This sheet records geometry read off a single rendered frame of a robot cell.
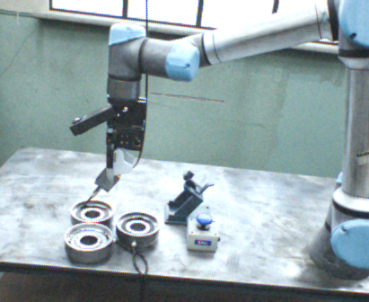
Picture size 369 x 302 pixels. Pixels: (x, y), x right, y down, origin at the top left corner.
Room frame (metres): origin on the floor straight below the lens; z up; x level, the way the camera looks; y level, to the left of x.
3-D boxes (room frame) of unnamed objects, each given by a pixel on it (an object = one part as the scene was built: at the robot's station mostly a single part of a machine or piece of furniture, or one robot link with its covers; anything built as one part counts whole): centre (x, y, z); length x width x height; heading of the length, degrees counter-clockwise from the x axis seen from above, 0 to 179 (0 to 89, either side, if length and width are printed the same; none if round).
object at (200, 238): (0.83, -0.07, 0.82); 0.08 x 0.07 x 0.05; 94
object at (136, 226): (0.82, 0.09, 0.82); 0.10 x 0.10 x 0.04
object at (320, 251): (0.83, -0.42, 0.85); 0.15 x 0.15 x 0.10
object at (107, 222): (0.85, 0.21, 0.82); 0.10 x 0.10 x 0.04
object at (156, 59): (0.85, 0.05, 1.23); 0.11 x 0.11 x 0.08; 73
